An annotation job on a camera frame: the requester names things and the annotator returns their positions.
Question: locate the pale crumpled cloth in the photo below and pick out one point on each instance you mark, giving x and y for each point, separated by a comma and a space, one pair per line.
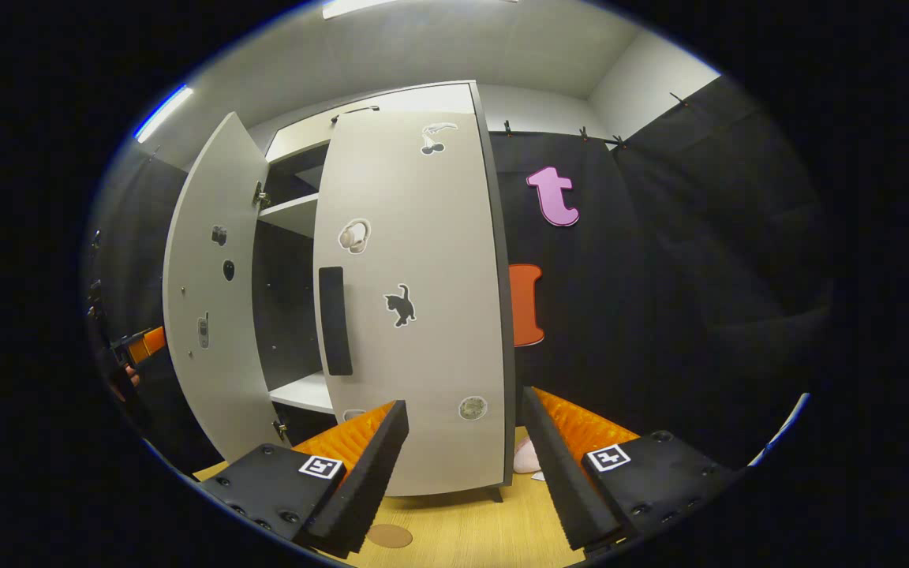
525, 457

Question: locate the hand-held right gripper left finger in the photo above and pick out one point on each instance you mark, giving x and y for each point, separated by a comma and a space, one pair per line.
368, 489

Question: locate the black backdrop cloth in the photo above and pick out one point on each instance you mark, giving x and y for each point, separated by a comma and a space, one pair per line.
660, 300

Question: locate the brown round coaster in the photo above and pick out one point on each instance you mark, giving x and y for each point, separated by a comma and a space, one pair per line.
389, 536

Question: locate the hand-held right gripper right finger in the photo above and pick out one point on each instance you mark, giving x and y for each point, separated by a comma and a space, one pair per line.
561, 481

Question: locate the white cabinet shelf board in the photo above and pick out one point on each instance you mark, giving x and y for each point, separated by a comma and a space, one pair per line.
308, 392
297, 213

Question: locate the white cabinet door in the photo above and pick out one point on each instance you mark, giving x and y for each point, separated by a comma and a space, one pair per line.
439, 355
210, 300

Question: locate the white wooden cabinet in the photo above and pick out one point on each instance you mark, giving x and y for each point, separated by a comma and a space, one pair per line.
289, 300

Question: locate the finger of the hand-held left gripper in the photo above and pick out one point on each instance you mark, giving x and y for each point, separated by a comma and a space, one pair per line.
143, 345

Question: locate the long ceiling light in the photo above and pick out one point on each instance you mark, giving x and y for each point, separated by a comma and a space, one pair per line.
356, 6
162, 114

